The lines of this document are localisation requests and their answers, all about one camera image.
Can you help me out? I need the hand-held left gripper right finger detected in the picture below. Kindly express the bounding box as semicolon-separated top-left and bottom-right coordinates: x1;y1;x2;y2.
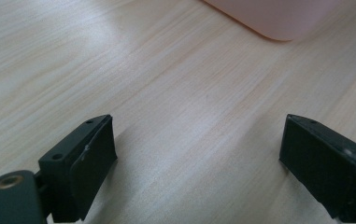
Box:
278;113;356;224

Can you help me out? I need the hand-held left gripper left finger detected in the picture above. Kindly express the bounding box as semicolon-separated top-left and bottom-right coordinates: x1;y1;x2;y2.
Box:
37;114;119;224

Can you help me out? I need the pink plastic container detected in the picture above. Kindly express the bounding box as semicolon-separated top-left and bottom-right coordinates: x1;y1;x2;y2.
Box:
201;0;342;42

